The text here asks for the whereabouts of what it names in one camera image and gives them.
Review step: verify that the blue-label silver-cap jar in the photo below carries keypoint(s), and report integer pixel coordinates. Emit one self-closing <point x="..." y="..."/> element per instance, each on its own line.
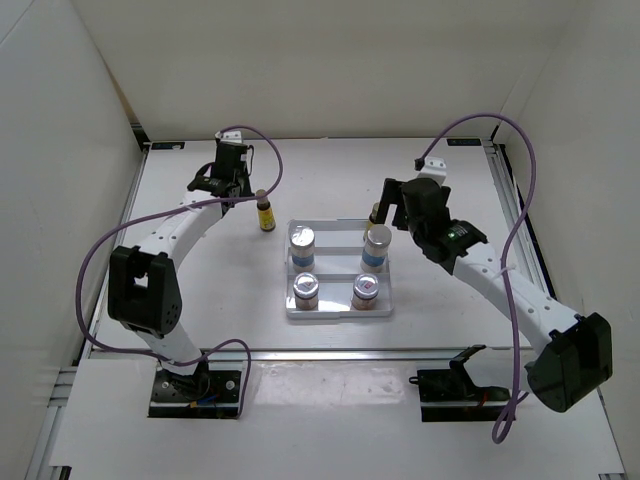
<point x="302" y="248"/>
<point x="375" y="250"/>

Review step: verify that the white tiered organizer tray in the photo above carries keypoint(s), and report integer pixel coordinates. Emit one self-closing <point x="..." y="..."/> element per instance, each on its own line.
<point x="338" y="248"/>

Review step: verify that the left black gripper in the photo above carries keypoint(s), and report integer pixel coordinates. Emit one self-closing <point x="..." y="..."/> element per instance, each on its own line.
<point x="246" y="191"/>

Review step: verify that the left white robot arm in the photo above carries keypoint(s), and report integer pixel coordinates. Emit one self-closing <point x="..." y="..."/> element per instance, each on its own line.
<point x="143" y="289"/>

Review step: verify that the aluminium table rail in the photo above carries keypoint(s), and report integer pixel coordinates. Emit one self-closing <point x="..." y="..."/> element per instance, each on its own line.
<point x="237" y="354"/>

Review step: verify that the yellow sauce bottle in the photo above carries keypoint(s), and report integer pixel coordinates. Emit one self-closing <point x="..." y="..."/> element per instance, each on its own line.
<point x="372" y="216"/>
<point x="266" y="217"/>

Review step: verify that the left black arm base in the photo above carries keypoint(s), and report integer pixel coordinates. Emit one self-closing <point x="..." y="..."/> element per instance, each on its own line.
<point x="213" y="391"/>

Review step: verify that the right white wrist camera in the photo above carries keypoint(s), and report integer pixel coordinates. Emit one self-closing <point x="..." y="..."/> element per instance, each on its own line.
<point x="433" y="168"/>

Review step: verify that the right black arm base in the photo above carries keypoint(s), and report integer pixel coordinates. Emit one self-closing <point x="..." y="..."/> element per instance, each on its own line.
<point x="449" y="394"/>

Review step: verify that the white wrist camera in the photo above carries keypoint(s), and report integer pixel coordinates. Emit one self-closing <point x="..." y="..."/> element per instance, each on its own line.
<point x="433" y="168"/>
<point x="232" y="136"/>

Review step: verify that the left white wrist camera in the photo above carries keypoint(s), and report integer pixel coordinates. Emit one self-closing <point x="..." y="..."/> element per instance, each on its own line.
<point x="232" y="136"/>

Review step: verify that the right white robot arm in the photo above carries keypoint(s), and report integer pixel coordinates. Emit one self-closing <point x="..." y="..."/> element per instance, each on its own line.
<point x="574" y="352"/>

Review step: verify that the brown spice jar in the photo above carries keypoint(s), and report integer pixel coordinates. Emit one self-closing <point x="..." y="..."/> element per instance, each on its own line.
<point x="365" y="291"/>
<point x="306" y="290"/>

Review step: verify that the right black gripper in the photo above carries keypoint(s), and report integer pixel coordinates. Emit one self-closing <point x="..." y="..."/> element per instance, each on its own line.
<point x="392" y="195"/>

